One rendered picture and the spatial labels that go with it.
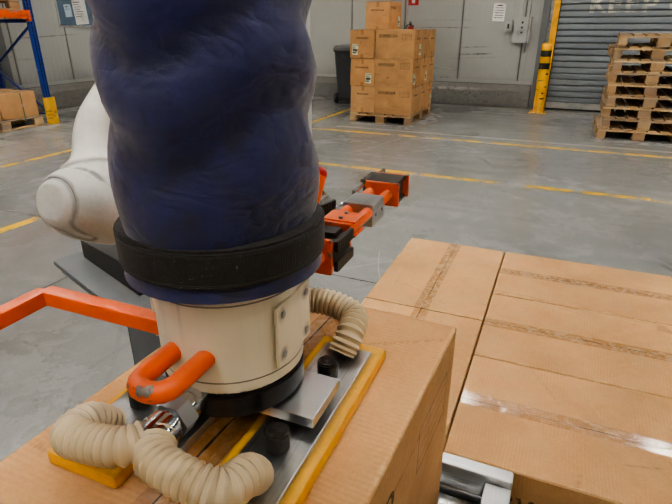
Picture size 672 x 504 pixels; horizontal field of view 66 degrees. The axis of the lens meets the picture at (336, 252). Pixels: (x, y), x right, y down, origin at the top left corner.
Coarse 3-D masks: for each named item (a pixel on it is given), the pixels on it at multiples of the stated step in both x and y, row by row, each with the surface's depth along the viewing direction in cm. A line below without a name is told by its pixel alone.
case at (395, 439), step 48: (384, 336) 83; (432, 336) 83; (384, 384) 71; (432, 384) 74; (48, 432) 63; (240, 432) 63; (384, 432) 63; (432, 432) 82; (0, 480) 56; (48, 480) 56; (336, 480) 56; (384, 480) 58; (432, 480) 90
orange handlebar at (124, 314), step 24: (384, 192) 107; (336, 216) 92; (360, 216) 92; (48, 288) 68; (0, 312) 62; (24, 312) 65; (96, 312) 64; (120, 312) 62; (144, 312) 62; (168, 360) 54; (192, 360) 53; (144, 384) 49; (168, 384) 50; (192, 384) 52
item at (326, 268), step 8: (328, 224) 86; (336, 224) 85; (344, 224) 85; (344, 232) 82; (352, 232) 84; (328, 240) 78; (336, 240) 79; (344, 240) 81; (328, 248) 78; (336, 248) 79; (344, 248) 84; (352, 248) 85; (328, 256) 79; (336, 256) 81; (344, 256) 82; (352, 256) 85; (328, 264) 79; (336, 264) 80; (344, 264) 82; (320, 272) 81; (328, 272) 80
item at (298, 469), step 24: (312, 360) 73; (336, 360) 68; (360, 360) 73; (360, 384) 69; (336, 408) 64; (264, 432) 57; (288, 432) 57; (312, 432) 60; (336, 432) 61; (264, 456) 56; (288, 456) 56; (312, 456) 57; (288, 480) 53; (312, 480) 55
